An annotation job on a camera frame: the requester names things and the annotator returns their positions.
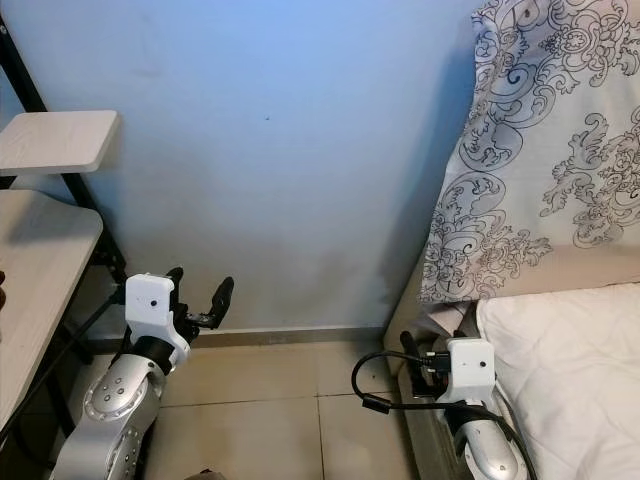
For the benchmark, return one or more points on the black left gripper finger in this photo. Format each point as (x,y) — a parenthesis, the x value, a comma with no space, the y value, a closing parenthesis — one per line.
(222,296)
(174,274)

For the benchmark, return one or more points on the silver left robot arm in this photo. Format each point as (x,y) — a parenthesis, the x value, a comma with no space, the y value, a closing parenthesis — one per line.
(120,400)

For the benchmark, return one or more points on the beige padded headboard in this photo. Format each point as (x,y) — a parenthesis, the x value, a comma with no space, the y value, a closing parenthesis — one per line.
(405,305)

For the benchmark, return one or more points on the light wooden desk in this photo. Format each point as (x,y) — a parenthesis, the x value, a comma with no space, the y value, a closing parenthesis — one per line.
(40,300)

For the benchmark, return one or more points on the white quilted mattress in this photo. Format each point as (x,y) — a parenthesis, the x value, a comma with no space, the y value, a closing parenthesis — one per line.
(570,380)

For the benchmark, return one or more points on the robot left leg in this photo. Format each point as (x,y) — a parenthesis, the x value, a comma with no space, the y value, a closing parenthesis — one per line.
(210,475)

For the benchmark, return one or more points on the light wooden shelf board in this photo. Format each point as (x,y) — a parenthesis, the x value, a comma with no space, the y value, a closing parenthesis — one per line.
(55,140)

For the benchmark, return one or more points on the floral patterned white cloth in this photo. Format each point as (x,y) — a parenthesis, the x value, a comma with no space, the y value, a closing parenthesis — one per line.
(540,150)

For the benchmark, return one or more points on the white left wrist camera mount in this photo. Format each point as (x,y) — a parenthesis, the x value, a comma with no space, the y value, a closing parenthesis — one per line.
(150,305)

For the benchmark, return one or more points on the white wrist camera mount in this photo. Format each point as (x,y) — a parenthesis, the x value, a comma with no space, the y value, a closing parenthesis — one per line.
(472,368)
(150,305)

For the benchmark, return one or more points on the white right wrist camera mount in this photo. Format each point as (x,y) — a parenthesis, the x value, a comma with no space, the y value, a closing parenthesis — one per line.
(472,368)

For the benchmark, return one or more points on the black metal shelf frame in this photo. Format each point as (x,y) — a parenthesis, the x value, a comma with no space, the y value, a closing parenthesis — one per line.
(90,225)

